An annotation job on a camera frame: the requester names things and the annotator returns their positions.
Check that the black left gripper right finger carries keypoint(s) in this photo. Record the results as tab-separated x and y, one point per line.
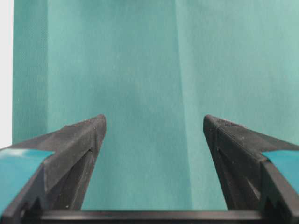
249	178

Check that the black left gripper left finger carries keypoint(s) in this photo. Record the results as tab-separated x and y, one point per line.
51	171

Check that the white plastic case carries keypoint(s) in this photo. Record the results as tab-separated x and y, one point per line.
6	71

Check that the green table cloth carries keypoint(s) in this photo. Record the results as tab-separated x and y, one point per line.
155	68

